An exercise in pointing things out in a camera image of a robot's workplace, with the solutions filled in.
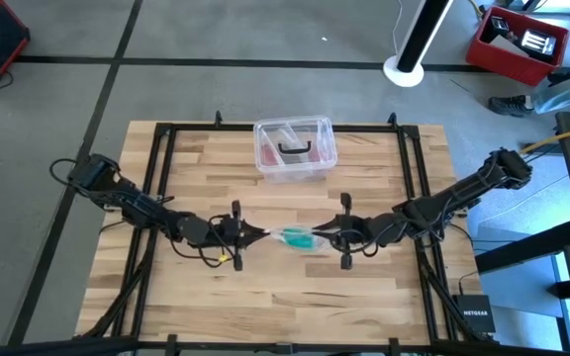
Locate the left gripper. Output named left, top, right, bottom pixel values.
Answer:
left=200, top=200, right=271, bottom=272

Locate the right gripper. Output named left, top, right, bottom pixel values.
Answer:
left=313, top=192, right=390, bottom=271

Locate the clear plastic zip bag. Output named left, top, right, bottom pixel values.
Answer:
left=263, top=224, right=338, bottom=255

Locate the green elastic bandage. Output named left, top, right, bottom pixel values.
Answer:
left=282, top=227, right=317, bottom=250

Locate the clear plastic storage box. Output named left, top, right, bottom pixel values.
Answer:
left=253, top=116, right=338, bottom=183

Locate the black pole white base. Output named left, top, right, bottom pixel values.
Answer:
left=382, top=0, right=454, bottom=89

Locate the red plastic bin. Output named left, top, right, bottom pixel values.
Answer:
left=465, top=5, right=570, bottom=87

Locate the small black device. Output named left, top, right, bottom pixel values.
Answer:
left=488, top=15, right=511, bottom=36

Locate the person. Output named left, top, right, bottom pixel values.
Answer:
left=487, top=48, right=570, bottom=119

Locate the black silver device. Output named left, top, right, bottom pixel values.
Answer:
left=520, top=29, right=558, bottom=56

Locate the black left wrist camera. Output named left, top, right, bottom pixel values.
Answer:
left=213, top=217, right=235, bottom=241

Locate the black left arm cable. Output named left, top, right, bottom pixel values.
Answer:
left=168, top=213, right=235, bottom=269

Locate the black metal table frame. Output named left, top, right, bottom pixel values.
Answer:
left=74, top=111, right=499, bottom=356

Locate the black Netgear switch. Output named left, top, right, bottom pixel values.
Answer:
left=451, top=294, right=497, bottom=335

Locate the thin white floor cable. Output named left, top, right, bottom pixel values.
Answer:
left=391, top=0, right=405, bottom=56

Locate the yellow hanging cable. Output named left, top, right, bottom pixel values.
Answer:
left=520, top=122, right=570, bottom=154

